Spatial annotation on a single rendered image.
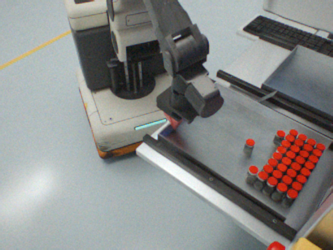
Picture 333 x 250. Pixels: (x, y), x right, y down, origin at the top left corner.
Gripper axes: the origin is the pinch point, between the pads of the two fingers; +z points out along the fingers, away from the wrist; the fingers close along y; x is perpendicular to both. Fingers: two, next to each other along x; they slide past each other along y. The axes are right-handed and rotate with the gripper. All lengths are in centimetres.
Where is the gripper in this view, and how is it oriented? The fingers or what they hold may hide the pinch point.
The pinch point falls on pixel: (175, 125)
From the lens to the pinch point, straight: 76.9
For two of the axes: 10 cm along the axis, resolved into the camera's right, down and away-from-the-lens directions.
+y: 7.6, 5.6, -3.4
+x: 6.4, -5.7, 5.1
